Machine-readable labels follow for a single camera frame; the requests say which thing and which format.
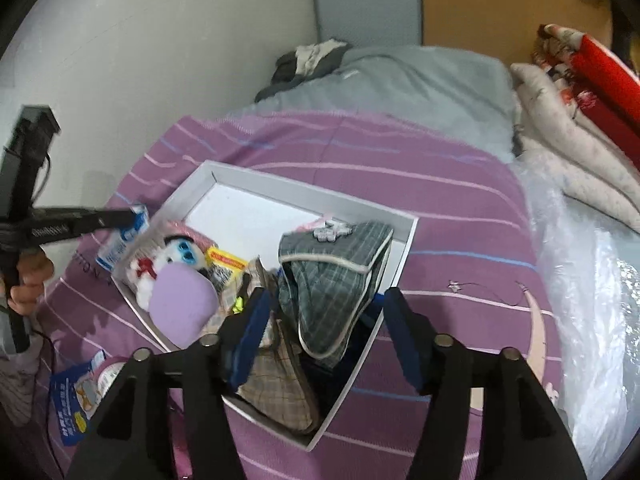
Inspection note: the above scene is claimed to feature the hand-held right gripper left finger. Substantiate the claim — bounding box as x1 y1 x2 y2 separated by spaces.
66 286 274 480

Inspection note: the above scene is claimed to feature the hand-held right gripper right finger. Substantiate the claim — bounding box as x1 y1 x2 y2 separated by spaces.
382 286 589 480

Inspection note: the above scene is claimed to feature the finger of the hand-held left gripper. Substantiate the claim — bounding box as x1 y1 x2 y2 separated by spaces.
27 205 142 251

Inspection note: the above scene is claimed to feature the blue white small packet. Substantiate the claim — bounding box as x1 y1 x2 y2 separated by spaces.
95 203 152 272

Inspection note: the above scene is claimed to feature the beige plaid pouch bag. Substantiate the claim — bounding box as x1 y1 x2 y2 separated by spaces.
235 255 322 437

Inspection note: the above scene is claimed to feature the lilac round puff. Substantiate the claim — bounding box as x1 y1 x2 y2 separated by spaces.
148 262 222 352

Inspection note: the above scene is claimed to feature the yellow packet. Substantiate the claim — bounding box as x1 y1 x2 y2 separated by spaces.
206 246 250 302

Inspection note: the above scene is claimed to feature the grey plaid cloth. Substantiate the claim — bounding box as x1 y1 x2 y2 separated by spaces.
277 219 396 361

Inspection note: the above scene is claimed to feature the white plush dog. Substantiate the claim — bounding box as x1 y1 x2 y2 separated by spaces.
125 237 212 311

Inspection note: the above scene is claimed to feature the pink glitter packet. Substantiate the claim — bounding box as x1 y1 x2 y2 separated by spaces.
165 220 222 257

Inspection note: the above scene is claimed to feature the white shallow box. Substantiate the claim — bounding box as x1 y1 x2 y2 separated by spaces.
109 160 420 452

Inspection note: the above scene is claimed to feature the person's left forearm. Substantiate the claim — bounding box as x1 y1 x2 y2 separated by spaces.
0 330 48 428

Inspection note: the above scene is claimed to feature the person's left hand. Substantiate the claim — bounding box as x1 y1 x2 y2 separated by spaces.
6 252 56 318

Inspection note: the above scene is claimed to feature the pink packet with white label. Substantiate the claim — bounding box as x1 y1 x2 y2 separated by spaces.
94 355 132 401

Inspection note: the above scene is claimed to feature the purple striped bed sheet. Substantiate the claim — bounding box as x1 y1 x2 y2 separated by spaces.
37 112 566 480

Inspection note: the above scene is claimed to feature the clear plastic sheet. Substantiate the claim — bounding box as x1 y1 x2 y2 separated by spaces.
509 152 640 477

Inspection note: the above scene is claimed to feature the grey blanket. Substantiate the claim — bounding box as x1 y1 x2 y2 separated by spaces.
255 45 519 164

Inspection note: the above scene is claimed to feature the beige quilt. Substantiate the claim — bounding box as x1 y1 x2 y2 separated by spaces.
510 62 640 234

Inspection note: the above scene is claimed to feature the dark crumpled clothing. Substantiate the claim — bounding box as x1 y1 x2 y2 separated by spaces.
270 38 352 92

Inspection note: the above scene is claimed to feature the red folded blanket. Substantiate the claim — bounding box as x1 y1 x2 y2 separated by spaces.
569 35 640 157

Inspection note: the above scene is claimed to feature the red and white printed cloth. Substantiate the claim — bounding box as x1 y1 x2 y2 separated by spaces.
531 23 587 92

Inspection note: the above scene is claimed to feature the grey padded panel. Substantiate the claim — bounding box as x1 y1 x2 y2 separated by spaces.
307 0 424 49

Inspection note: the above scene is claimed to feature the wooden headboard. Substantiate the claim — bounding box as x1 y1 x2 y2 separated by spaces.
420 0 614 67

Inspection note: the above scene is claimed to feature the thin dark cord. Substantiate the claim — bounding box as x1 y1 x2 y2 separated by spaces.
449 280 527 307

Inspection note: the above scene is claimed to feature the black cable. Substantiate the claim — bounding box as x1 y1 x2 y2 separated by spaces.
27 327 68 480

